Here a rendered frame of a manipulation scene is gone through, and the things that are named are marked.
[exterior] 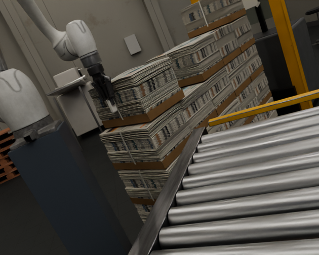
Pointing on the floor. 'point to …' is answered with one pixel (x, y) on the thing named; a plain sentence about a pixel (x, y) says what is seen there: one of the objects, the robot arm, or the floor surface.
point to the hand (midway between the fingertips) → (112, 105)
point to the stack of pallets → (1, 157)
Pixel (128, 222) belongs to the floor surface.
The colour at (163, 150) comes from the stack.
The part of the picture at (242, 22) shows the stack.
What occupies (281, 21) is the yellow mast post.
